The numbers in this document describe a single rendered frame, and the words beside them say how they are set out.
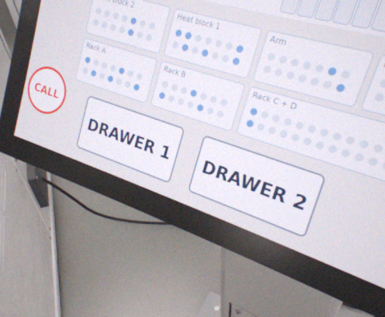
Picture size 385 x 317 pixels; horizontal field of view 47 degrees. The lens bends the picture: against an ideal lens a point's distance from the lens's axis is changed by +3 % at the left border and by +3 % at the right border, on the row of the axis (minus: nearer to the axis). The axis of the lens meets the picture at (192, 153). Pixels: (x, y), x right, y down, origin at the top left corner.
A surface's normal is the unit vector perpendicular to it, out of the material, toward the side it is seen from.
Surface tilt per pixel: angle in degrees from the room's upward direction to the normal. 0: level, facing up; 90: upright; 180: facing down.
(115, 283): 0
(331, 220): 50
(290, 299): 90
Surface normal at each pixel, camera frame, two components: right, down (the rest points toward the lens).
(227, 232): -0.39, 0.06
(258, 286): -0.47, 0.65
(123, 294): -0.04, -0.69
